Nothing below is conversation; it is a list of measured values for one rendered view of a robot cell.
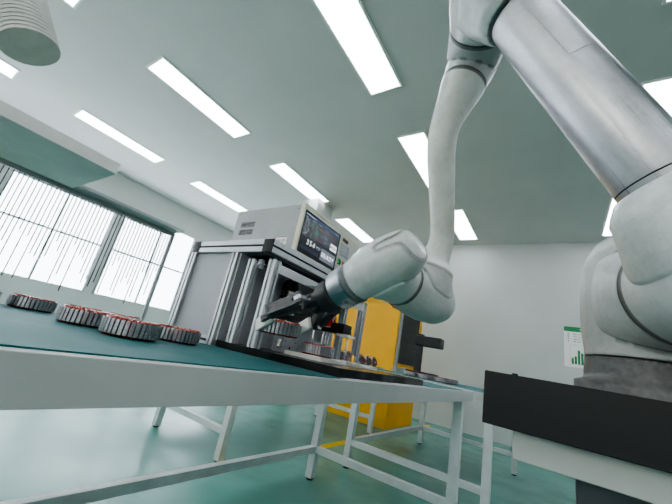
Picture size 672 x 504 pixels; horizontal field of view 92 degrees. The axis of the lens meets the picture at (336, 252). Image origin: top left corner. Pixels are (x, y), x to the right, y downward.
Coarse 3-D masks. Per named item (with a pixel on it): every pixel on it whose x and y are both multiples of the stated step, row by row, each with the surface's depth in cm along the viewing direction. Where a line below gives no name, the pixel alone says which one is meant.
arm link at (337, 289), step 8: (336, 272) 68; (328, 280) 69; (336, 280) 67; (344, 280) 65; (328, 288) 68; (336, 288) 67; (344, 288) 65; (336, 296) 67; (344, 296) 66; (352, 296) 66; (336, 304) 68; (344, 304) 68; (352, 304) 68
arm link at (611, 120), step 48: (480, 0) 56; (528, 0) 52; (528, 48) 52; (576, 48) 47; (576, 96) 47; (624, 96) 43; (576, 144) 49; (624, 144) 42; (624, 192) 43; (624, 240) 43; (624, 288) 47
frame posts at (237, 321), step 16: (256, 272) 111; (272, 272) 103; (240, 288) 108; (272, 288) 103; (240, 304) 106; (240, 320) 106; (256, 336) 97; (336, 336) 154; (336, 352) 151; (352, 352) 147
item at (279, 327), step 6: (270, 324) 77; (276, 324) 78; (282, 324) 77; (288, 324) 78; (294, 324) 79; (264, 330) 77; (270, 330) 77; (276, 330) 77; (282, 330) 77; (288, 330) 78; (294, 330) 79; (300, 330) 81; (282, 336) 77; (288, 336) 78; (294, 336) 79
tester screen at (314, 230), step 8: (312, 216) 127; (304, 224) 123; (312, 224) 127; (320, 224) 131; (304, 232) 123; (312, 232) 127; (320, 232) 131; (328, 232) 136; (304, 240) 123; (312, 240) 127; (320, 240) 131; (328, 240) 136; (336, 240) 141; (312, 248) 127; (320, 248) 131; (312, 256) 127
